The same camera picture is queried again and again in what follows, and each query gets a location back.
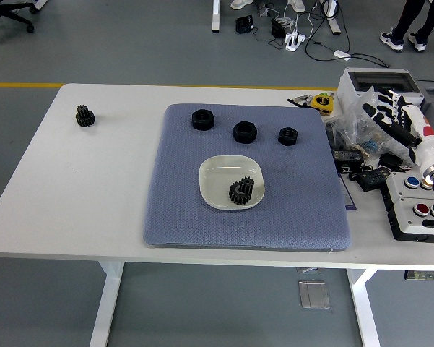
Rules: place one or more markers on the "yellow tape measure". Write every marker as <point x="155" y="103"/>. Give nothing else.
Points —
<point x="323" y="103"/>

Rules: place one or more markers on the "label strip under table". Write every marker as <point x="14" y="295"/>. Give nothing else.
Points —
<point x="426" y="275"/>

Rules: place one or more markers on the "clear plastic bag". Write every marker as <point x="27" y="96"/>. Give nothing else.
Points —
<point x="350" y="115"/>

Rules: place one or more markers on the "white power adapter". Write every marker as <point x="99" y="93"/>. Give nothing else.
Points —
<point x="342" y="54"/>

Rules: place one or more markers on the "black power brick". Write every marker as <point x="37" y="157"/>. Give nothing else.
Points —
<point x="372" y="180"/>

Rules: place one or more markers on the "person's white shoe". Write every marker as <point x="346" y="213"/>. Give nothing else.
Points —
<point x="297" y="4"/>
<point x="241" y="3"/>

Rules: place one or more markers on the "black office chair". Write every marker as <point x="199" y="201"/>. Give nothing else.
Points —
<point x="7" y="12"/>

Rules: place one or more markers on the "small black hex nut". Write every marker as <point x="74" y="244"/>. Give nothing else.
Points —
<point x="288" y="136"/>

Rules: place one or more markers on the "white table leg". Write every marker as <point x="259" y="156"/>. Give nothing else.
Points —
<point x="364" y="318"/>
<point x="106" y="307"/>

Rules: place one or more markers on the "flat black electronic device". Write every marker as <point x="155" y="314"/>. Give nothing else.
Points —
<point x="348" y="155"/>

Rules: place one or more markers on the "blue-grey textured mat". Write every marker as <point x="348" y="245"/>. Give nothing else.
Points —
<point x="238" y="231"/>

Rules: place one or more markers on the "person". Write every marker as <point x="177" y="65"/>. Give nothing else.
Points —
<point x="408" y="18"/>

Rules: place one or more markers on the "purple and white booklet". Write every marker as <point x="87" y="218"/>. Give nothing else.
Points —
<point x="348" y="202"/>

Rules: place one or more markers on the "white push-button control box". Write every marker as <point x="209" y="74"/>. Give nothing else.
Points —
<point x="408" y="220"/>

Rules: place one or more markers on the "large black gear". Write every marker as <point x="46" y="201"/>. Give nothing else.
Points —
<point x="236" y="194"/>

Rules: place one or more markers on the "white square dish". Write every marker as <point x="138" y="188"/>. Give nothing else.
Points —
<point x="216" y="177"/>

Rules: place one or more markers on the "white power strip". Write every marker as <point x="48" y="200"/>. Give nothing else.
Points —
<point x="295" y="40"/>

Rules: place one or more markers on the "metal floor socket plate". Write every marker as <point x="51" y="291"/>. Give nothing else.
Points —
<point x="313" y="294"/>

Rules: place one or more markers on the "white desk leg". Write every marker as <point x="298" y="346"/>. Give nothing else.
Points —
<point x="333" y="18"/>
<point x="216" y="16"/>

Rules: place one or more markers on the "white electrical enclosure box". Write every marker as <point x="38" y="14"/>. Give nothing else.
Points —
<point x="346" y="90"/>

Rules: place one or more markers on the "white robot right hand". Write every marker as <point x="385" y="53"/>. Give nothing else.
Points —
<point x="424" y="141"/>

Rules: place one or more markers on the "black power adapter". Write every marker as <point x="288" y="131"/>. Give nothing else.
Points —
<point x="278" y="28"/>

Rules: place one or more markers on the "metal pliers tool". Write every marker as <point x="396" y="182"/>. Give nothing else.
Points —
<point x="301" y="100"/>

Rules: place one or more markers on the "black charger box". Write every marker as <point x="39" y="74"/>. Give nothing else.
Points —
<point x="244" y="24"/>

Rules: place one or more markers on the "medium black hex nut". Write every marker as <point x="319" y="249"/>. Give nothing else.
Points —
<point x="245" y="132"/>

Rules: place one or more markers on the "large black hex nut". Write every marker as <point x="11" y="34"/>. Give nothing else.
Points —
<point x="202" y="119"/>

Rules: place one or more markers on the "black double-step gear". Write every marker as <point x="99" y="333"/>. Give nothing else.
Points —
<point x="84" y="116"/>

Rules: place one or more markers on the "small black gear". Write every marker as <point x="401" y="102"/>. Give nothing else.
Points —
<point x="247" y="185"/>

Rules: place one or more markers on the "small black plug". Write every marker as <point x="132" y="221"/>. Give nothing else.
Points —
<point x="390" y="160"/>

